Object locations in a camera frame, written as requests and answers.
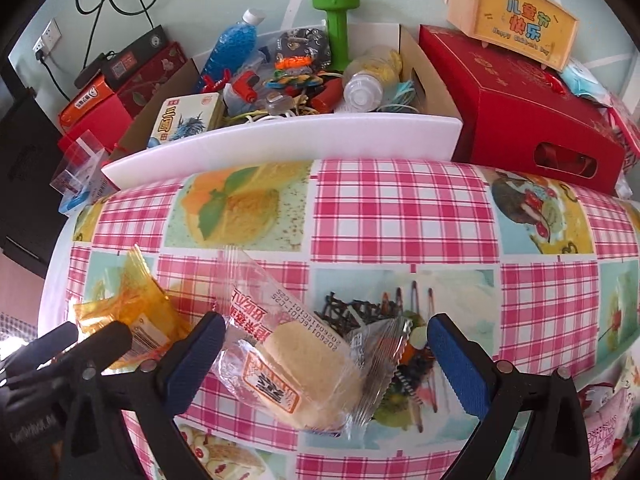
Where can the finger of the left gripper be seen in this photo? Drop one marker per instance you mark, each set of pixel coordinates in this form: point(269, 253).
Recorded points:
point(102, 348)
point(41, 350)

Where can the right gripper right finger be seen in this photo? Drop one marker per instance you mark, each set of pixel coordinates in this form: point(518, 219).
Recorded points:
point(554, 444)

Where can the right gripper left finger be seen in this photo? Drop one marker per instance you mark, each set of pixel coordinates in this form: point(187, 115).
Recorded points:
point(96, 442)

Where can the orange cake packet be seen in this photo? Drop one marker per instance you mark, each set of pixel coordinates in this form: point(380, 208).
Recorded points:
point(143, 306)

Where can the pink swiss roll packet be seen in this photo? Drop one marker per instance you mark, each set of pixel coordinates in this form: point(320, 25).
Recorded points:
point(606, 426)

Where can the steamed cake clear packet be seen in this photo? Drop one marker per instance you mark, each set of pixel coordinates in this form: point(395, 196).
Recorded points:
point(280, 357)

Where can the clear plastic box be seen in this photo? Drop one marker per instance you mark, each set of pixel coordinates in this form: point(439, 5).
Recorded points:
point(79, 177)

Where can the pink plaid tablecloth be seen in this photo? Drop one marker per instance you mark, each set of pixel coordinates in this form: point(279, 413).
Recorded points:
point(539, 272)

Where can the red orange boxes stack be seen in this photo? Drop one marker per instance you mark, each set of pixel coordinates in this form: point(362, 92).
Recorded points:
point(119, 88)

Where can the card game box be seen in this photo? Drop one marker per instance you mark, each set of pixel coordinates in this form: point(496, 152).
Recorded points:
point(185, 116)

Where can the red patterned flat box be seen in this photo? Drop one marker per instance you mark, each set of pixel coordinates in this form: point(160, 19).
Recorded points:
point(626, 132)

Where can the blue water bottle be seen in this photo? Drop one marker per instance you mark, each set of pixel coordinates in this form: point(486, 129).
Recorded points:
point(232, 49)

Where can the large red gift box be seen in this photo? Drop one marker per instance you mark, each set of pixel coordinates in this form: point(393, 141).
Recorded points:
point(520, 117)

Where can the blue wet wipes pack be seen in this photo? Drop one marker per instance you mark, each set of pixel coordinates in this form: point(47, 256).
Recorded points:
point(581, 82)

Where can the clear plastic bottle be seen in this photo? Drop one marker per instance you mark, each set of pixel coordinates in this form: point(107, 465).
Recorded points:
point(371, 79)

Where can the cardboard box of toys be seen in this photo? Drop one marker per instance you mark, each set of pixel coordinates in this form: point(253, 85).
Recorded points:
point(259, 92)

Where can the green dumbbell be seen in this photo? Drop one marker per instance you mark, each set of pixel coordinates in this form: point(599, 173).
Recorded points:
point(336, 29)

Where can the yellow childrens day box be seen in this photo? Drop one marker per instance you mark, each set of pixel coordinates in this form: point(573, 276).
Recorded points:
point(541, 30)

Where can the wall power socket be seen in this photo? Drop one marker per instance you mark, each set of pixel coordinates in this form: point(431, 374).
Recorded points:
point(47, 41)

